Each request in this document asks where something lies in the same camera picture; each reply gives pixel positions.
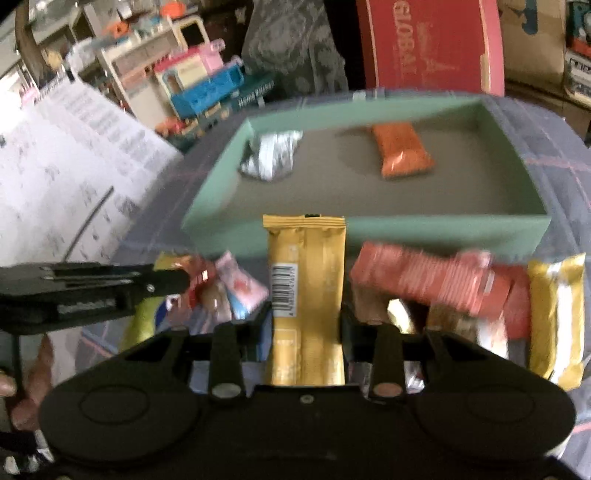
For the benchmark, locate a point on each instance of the gold snack bar with barcode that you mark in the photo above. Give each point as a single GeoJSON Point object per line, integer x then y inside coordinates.
{"type": "Point", "coordinates": [307, 286]}

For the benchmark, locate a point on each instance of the grey patterned cloth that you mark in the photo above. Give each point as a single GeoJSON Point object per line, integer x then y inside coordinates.
{"type": "Point", "coordinates": [295, 46]}

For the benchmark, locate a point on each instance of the green cardboard box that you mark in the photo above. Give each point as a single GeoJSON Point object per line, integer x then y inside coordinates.
{"type": "Point", "coordinates": [351, 198]}

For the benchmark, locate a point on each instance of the printed carton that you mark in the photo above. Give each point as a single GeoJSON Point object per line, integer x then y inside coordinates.
{"type": "Point", "coordinates": [579, 50]}

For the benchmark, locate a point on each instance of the orange patterned snack packet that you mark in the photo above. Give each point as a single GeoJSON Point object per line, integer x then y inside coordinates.
{"type": "Point", "coordinates": [202, 277]}

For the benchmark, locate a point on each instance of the teal toy box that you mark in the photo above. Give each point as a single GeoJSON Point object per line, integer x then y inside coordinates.
{"type": "Point", "coordinates": [256, 92]}

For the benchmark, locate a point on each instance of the colourful toy kitchen set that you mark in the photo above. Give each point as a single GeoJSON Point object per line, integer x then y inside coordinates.
{"type": "Point", "coordinates": [184, 78]}

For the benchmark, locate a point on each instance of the round glass table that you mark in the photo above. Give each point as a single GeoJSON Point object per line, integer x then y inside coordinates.
{"type": "Point", "coordinates": [27, 41]}

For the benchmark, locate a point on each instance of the person's left hand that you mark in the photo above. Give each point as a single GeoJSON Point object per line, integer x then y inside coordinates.
{"type": "Point", "coordinates": [39, 378]}

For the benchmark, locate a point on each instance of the large red cardboard box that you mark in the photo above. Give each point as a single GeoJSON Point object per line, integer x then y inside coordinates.
{"type": "Point", "coordinates": [429, 46]}

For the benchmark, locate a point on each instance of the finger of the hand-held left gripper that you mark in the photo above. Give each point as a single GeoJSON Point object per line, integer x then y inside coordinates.
{"type": "Point", "coordinates": [161, 282]}

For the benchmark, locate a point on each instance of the yellow white-striped snack bar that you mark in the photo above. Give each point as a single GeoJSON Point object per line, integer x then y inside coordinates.
{"type": "Point", "coordinates": [554, 314]}

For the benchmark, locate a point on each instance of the small red snack packet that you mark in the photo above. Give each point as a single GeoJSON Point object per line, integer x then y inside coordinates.
{"type": "Point", "coordinates": [518, 314]}

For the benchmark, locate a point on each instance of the pink patterned white snack packet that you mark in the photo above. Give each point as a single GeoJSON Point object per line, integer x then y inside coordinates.
{"type": "Point", "coordinates": [240, 286]}

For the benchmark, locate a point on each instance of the brown cardboard box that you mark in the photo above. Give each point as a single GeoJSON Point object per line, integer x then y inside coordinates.
{"type": "Point", "coordinates": [531, 41]}

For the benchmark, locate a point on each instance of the silver foil snack packet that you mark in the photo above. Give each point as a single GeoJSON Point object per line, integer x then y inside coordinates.
{"type": "Point", "coordinates": [270, 154]}

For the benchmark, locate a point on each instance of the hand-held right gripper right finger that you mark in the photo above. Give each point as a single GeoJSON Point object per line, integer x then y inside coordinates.
{"type": "Point", "coordinates": [348, 337]}

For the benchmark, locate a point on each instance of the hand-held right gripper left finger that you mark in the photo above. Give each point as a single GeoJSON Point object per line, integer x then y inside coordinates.
{"type": "Point", "coordinates": [258, 325]}

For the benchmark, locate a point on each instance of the white printed sheet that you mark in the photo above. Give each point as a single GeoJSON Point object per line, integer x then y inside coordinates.
{"type": "Point", "coordinates": [55, 184]}

